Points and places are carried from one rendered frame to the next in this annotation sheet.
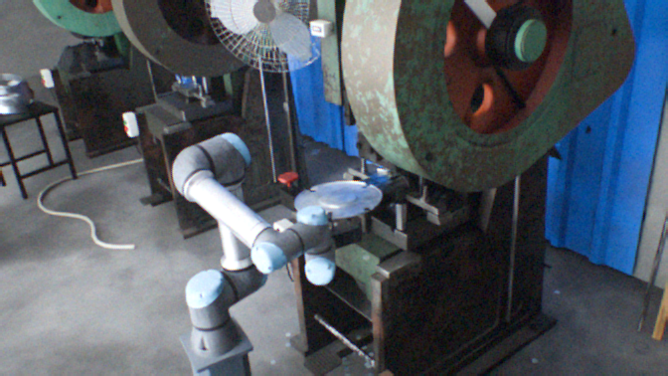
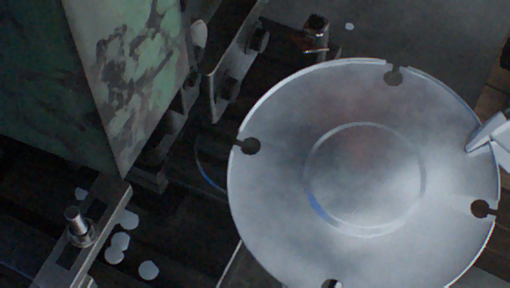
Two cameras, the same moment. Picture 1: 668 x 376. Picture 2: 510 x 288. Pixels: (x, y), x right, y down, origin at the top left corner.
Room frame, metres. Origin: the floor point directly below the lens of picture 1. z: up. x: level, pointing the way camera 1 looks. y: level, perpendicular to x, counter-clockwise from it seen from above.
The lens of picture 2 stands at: (1.97, 0.23, 1.51)
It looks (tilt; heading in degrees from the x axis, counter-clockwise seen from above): 62 degrees down; 240
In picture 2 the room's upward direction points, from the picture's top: straight up
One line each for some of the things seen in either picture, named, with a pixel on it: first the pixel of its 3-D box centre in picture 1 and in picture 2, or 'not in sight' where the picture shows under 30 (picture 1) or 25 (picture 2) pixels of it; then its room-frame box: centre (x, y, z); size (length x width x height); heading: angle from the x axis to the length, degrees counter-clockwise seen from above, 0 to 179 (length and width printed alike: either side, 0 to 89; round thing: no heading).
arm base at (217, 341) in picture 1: (213, 328); not in sight; (1.46, 0.40, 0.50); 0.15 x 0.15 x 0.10
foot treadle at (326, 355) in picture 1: (371, 337); not in sight; (1.77, -0.12, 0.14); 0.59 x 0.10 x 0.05; 125
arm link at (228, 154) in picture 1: (232, 220); not in sight; (1.56, 0.30, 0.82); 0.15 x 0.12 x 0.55; 134
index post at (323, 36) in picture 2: (401, 214); (314, 44); (1.63, -0.22, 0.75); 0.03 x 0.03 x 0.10; 35
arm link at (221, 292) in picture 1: (209, 296); not in sight; (1.47, 0.39, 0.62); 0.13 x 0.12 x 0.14; 134
